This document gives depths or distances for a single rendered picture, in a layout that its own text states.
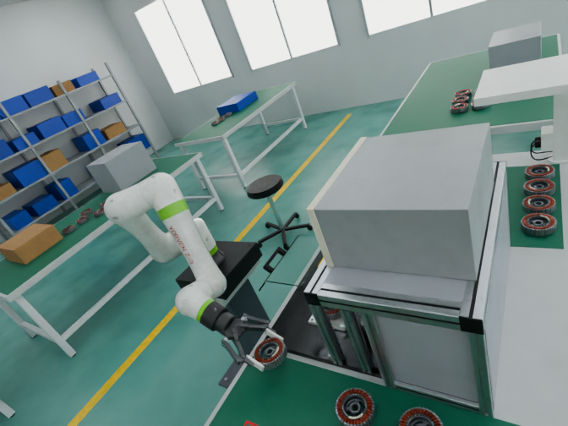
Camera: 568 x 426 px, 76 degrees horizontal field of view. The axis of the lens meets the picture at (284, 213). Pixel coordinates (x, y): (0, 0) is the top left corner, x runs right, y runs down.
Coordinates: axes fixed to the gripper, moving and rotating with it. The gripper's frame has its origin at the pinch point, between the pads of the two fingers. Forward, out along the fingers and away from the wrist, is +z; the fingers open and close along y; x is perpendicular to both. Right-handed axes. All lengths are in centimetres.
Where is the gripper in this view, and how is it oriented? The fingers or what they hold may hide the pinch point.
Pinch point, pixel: (269, 352)
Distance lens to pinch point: 130.7
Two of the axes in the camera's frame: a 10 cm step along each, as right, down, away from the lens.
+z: 8.5, 4.2, -3.3
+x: 1.1, -7.4, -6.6
